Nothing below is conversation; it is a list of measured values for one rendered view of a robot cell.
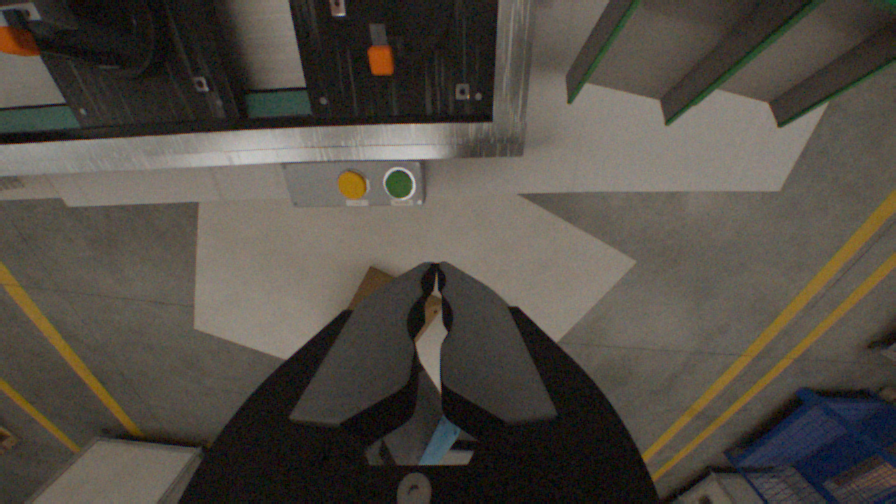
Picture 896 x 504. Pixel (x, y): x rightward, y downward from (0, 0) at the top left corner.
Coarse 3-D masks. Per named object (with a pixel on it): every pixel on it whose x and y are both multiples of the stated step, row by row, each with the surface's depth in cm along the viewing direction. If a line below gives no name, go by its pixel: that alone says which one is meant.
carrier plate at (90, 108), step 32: (160, 0) 26; (192, 0) 26; (32, 32) 27; (192, 32) 28; (64, 64) 29; (192, 64) 29; (224, 64) 30; (64, 96) 30; (96, 96) 31; (128, 96) 31; (160, 96) 31; (192, 96) 31; (224, 96) 31
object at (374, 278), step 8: (368, 272) 53; (376, 272) 55; (384, 272) 56; (368, 280) 51; (376, 280) 53; (384, 280) 54; (360, 288) 48; (368, 288) 50; (376, 288) 51; (360, 296) 47; (432, 296) 59; (352, 304) 44; (432, 304) 57; (440, 304) 59; (432, 312) 59; (432, 320) 63; (424, 328) 63; (416, 336) 63
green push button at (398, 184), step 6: (390, 174) 36; (396, 174) 36; (402, 174) 36; (390, 180) 36; (396, 180) 36; (402, 180) 36; (408, 180) 36; (390, 186) 36; (396, 186) 36; (402, 186) 36; (408, 186) 36; (390, 192) 37; (396, 192) 37; (402, 192) 37; (408, 192) 37; (402, 198) 37
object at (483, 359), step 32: (448, 288) 10; (480, 288) 10; (448, 320) 9; (480, 320) 8; (512, 320) 8; (448, 352) 7; (480, 352) 7; (512, 352) 7; (448, 384) 6; (480, 384) 6; (512, 384) 6; (448, 416) 7; (480, 416) 6; (512, 416) 6; (544, 416) 6
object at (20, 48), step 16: (16, 16) 20; (0, 32) 19; (16, 32) 20; (0, 48) 20; (16, 48) 20; (32, 48) 21; (48, 48) 22; (64, 48) 23; (80, 48) 24; (96, 64) 26
